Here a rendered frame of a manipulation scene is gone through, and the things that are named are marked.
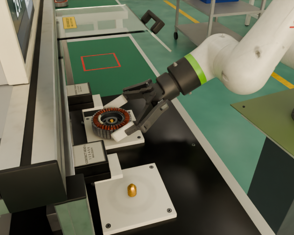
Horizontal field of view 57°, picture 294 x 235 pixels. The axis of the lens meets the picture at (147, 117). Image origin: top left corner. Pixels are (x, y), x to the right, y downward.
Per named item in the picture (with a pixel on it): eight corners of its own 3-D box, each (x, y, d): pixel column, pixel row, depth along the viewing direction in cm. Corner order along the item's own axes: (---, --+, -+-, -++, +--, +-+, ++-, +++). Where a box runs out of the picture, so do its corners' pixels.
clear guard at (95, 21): (144, 23, 84) (144, 3, 81) (171, 51, 66) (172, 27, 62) (34, 32, 77) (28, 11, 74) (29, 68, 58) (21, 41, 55)
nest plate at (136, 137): (131, 112, 86) (131, 109, 85) (144, 142, 74) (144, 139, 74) (83, 120, 83) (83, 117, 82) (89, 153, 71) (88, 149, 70)
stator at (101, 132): (127, 114, 84) (126, 103, 81) (136, 136, 75) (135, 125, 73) (90, 119, 81) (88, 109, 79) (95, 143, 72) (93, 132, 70)
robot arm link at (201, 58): (232, 53, 81) (220, 21, 75) (256, 68, 71) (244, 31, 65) (192, 79, 82) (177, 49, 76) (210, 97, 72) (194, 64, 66)
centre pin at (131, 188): (135, 189, 60) (135, 180, 58) (137, 196, 59) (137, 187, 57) (126, 190, 60) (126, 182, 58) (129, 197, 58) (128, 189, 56)
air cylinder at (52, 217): (75, 196, 60) (71, 178, 57) (78, 225, 54) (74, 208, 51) (52, 201, 59) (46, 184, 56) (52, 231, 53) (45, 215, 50)
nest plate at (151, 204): (154, 166, 67) (154, 162, 67) (176, 217, 56) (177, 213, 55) (93, 179, 64) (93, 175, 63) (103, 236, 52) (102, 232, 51)
